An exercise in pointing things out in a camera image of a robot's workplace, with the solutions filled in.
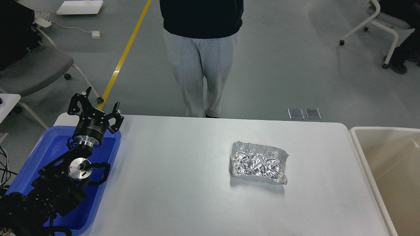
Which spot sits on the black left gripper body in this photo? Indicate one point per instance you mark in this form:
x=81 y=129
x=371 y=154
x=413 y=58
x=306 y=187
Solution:
x=91 y=127

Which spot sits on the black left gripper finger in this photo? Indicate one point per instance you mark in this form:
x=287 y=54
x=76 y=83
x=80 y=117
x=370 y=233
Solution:
x=116 y=116
x=80 y=103

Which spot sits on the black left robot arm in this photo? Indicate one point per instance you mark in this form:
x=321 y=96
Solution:
x=59 y=188

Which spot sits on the grey office chair left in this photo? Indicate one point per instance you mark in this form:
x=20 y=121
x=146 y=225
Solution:
x=39 y=68

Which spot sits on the white side table corner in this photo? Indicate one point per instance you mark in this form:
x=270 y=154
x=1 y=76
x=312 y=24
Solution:
x=8 y=103

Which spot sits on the white flat box on floor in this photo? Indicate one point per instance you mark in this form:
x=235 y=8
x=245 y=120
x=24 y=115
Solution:
x=80 y=7

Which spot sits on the standing person grey trousers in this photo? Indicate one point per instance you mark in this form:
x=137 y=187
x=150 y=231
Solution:
x=200 y=37

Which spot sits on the crumpled aluminium foil tray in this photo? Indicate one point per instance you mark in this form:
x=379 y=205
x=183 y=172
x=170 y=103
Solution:
x=257 y=162

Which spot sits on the left metal floor plate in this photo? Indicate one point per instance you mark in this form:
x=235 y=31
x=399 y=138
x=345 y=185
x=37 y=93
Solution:
x=295 y=113

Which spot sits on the metal floor plate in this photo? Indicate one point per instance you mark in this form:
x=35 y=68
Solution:
x=313 y=113
x=295 y=113

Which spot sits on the right metal floor plate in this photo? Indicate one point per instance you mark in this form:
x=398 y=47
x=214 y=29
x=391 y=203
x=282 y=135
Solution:
x=313 y=113

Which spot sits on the beige plastic bin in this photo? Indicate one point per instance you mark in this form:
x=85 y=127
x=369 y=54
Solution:
x=390 y=157

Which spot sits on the white power adapter with cable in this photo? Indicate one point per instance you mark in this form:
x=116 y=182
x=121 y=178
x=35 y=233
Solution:
x=93 y=34

